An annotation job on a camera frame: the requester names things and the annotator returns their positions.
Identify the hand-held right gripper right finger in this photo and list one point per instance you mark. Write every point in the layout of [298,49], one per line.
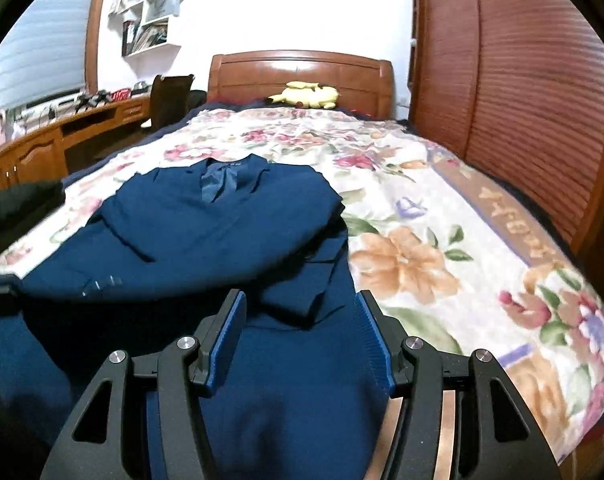
[374,340]

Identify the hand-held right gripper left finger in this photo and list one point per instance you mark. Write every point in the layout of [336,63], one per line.
[226,330]

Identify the navy blue suit jacket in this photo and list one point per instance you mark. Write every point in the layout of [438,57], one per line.
[206,240]

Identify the floral blanket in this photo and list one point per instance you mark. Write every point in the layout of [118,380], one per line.
[432,240]

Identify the wooden desk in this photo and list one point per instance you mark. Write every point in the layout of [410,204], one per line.
[31,155]

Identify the red basket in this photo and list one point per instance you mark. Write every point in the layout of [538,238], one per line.
[121,95]

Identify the grey window blind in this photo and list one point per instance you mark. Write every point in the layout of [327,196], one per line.
[36,55]

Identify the dark wooden chair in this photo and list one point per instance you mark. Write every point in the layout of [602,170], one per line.
[171,100]

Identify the silver pot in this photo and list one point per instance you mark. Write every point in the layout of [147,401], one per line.
[140,87]

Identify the yellow plush toy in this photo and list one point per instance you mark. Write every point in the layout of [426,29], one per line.
[307,95]

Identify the wooden headboard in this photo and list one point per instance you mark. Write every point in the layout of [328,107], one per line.
[242,75]

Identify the black binders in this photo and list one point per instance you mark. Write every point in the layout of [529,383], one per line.
[128,39]

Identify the wooden louvered wardrobe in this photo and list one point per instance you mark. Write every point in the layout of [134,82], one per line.
[522,85]

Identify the wooden window frame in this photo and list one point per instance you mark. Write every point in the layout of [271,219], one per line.
[94,35]

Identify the white wall shelf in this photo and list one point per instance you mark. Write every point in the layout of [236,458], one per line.
[156,50]

